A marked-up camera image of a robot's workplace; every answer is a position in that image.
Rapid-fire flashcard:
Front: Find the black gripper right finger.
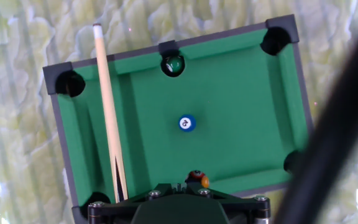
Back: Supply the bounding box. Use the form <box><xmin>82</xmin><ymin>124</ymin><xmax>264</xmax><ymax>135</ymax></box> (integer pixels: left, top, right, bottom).
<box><xmin>179</xmin><ymin>182</ymin><xmax>272</xmax><ymax>224</ymax></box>

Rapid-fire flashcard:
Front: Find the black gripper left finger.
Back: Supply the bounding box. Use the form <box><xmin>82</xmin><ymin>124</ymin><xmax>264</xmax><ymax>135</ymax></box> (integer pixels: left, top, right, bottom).
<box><xmin>87</xmin><ymin>182</ymin><xmax>180</xmax><ymax>224</ymax></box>

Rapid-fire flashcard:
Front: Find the wooden pool cue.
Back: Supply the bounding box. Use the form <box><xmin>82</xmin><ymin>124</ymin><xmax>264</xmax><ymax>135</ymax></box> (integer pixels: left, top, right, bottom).
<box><xmin>91</xmin><ymin>22</ymin><xmax>129</xmax><ymax>203</ymax></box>

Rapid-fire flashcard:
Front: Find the dark red pool ball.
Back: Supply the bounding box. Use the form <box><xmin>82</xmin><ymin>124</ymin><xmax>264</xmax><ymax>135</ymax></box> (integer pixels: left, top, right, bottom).
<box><xmin>187</xmin><ymin>169</ymin><xmax>206</xmax><ymax>184</ymax></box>

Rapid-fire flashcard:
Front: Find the mini green pool table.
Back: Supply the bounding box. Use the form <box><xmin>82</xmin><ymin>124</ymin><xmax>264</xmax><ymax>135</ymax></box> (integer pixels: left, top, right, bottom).
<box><xmin>42</xmin><ymin>14</ymin><xmax>315</xmax><ymax>224</ymax></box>

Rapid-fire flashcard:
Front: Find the blue pool ball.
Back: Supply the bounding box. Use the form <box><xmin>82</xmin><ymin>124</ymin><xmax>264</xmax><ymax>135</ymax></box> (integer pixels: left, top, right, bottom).
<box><xmin>178</xmin><ymin>114</ymin><xmax>197</xmax><ymax>133</ymax></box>

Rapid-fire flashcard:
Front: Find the green pool ball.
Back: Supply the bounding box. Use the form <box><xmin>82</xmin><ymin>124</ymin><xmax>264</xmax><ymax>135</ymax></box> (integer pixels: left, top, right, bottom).
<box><xmin>165</xmin><ymin>55</ymin><xmax>185</xmax><ymax>74</ymax></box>

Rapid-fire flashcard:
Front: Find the green marble-pattern mat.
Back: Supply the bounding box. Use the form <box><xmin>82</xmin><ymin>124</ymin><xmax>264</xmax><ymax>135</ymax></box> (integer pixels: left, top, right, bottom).
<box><xmin>0</xmin><ymin>0</ymin><xmax>358</xmax><ymax>224</ymax></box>

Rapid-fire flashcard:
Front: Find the thick black cable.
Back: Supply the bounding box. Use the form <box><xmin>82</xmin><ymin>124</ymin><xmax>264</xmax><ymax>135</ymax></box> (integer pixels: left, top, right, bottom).
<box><xmin>272</xmin><ymin>9</ymin><xmax>358</xmax><ymax>224</ymax></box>

